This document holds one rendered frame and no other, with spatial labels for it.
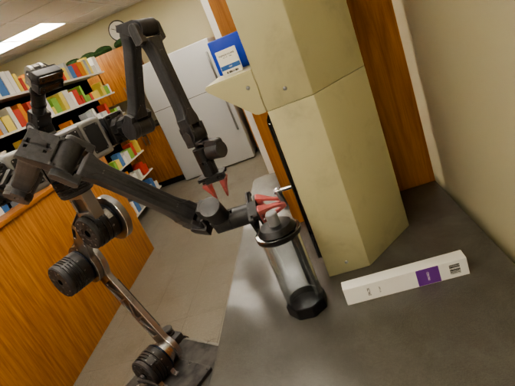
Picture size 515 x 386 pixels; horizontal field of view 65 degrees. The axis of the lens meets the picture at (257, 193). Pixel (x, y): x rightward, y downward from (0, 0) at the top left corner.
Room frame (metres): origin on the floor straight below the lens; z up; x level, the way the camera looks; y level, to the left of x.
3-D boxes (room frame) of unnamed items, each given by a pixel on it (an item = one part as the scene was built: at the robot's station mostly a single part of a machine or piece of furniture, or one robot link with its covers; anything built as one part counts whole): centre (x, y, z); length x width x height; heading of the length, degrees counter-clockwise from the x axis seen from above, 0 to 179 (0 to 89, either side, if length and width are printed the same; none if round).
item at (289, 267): (0.85, -0.01, 1.06); 0.11 x 0.11 x 0.21
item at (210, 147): (1.42, 0.10, 1.31); 0.11 x 0.09 x 0.12; 49
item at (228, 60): (1.06, -0.06, 1.54); 0.05 x 0.05 x 0.06; 84
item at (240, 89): (1.10, -0.07, 1.46); 0.32 x 0.11 x 0.10; 168
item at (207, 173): (1.44, 0.13, 1.21); 0.10 x 0.07 x 0.07; 78
